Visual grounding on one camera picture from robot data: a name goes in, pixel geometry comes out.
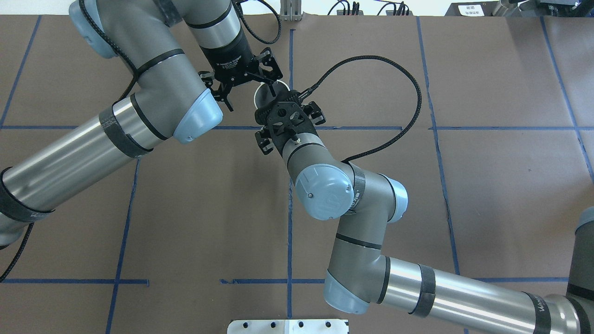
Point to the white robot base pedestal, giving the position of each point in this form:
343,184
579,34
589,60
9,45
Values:
289,326

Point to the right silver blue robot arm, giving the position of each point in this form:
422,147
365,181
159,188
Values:
365,203

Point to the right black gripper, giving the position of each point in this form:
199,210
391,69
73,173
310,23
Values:
266,142

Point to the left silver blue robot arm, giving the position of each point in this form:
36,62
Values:
186,56

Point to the white ribbed HOME mug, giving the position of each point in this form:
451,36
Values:
265,93

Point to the right black orange power strip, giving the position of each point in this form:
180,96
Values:
394,8

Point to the left black orange power strip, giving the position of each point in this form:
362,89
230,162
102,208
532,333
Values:
346,8

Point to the black box with label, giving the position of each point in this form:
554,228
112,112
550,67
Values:
471,9

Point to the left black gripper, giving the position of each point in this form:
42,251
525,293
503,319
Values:
226,59

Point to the black orange power strip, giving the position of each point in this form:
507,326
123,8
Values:
394,8
346,8

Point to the aluminium frame post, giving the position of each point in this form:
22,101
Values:
291,10

